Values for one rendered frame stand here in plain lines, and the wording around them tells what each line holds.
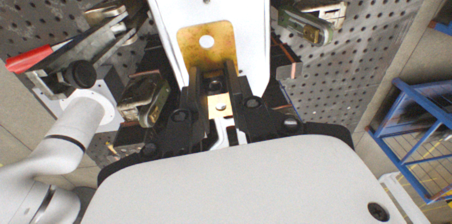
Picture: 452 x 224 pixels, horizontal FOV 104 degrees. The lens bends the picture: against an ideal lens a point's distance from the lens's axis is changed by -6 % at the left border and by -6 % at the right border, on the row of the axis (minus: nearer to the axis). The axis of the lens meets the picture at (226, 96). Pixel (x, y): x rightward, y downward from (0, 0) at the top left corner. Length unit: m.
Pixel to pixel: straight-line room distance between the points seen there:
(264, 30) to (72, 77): 0.33
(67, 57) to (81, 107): 0.55
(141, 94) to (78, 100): 0.41
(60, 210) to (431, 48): 2.75
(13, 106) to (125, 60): 1.78
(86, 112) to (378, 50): 1.18
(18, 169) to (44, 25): 0.46
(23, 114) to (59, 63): 2.30
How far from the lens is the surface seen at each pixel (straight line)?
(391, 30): 1.04
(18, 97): 2.38
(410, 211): 4.73
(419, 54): 2.55
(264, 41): 0.42
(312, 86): 0.98
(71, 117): 0.77
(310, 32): 0.34
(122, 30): 0.35
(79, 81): 0.22
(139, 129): 0.47
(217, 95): 0.16
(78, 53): 0.28
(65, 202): 0.65
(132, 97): 0.45
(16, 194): 0.64
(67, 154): 0.70
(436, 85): 2.68
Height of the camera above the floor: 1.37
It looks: 50 degrees down
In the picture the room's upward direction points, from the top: 171 degrees clockwise
